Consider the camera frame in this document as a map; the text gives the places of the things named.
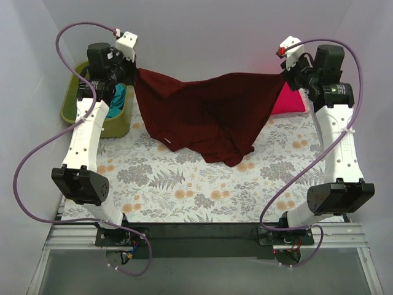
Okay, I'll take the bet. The dark red t shirt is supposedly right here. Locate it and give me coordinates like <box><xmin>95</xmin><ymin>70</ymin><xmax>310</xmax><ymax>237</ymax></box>
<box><xmin>134</xmin><ymin>69</ymin><xmax>285</xmax><ymax>167</ymax></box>

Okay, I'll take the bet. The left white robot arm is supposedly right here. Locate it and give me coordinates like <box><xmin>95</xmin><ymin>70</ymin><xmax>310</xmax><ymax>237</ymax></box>
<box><xmin>52</xmin><ymin>41</ymin><xmax>136</xmax><ymax>229</ymax></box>

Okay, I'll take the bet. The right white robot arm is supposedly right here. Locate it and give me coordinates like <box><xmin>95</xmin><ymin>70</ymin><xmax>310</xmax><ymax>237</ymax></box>
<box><xmin>277</xmin><ymin>44</ymin><xmax>375</xmax><ymax>229</ymax></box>

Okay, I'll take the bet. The folded pink t shirt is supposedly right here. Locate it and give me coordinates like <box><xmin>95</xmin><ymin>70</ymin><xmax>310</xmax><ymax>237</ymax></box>
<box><xmin>271</xmin><ymin>83</ymin><xmax>308</xmax><ymax>116</ymax></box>

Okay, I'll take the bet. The teal t shirt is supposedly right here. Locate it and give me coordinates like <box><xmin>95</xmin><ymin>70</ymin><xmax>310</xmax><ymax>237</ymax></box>
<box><xmin>106</xmin><ymin>84</ymin><xmax>126</xmax><ymax>119</ymax></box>

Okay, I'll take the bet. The olive green plastic bin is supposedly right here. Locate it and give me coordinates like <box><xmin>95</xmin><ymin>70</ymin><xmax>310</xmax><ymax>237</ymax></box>
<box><xmin>60</xmin><ymin>75</ymin><xmax>134</xmax><ymax>138</ymax></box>

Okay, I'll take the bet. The floral table mat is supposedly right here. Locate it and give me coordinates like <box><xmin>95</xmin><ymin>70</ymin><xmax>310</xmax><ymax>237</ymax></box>
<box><xmin>61</xmin><ymin>88</ymin><xmax>344</xmax><ymax>223</ymax></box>

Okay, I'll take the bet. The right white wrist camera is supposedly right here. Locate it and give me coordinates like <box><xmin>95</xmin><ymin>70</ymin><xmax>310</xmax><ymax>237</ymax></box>
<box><xmin>276</xmin><ymin>36</ymin><xmax>305</xmax><ymax>71</ymax></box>

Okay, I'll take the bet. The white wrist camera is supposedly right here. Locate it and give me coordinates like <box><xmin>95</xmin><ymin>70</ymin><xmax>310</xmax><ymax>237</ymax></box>
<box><xmin>276</xmin><ymin>36</ymin><xmax>305</xmax><ymax>71</ymax></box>
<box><xmin>114</xmin><ymin>28</ymin><xmax>138</xmax><ymax>62</ymax></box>

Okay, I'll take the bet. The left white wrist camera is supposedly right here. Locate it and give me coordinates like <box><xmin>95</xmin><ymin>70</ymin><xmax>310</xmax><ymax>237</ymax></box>
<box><xmin>114</xmin><ymin>28</ymin><xmax>138</xmax><ymax>62</ymax></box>

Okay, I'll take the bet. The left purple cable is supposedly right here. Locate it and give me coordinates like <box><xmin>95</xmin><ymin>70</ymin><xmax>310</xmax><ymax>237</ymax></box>
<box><xmin>12</xmin><ymin>22</ymin><xmax>153</xmax><ymax>277</ymax></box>

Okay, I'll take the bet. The purple cable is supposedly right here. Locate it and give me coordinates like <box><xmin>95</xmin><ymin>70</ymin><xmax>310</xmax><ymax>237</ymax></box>
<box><xmin>259</xmin><ymin>39</ymin><xmax>365</xmax><ymax>269</ymax></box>
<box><xmin>12</xmin><ymin>22</ymin><xmax>153</xmax><ymax>277</ymax></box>

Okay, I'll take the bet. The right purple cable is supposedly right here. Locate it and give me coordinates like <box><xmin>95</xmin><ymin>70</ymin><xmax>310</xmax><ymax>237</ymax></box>
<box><xmin>259</xmin><ymin>39</ymin><xmax>365</xmax><ymax>269</ymax></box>

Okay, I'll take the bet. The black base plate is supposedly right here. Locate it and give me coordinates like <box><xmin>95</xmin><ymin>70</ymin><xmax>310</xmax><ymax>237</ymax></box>
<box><xmin>95</xmin><ymin>222</ymin><xmax>314</xmax><ymax>259</ymax></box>

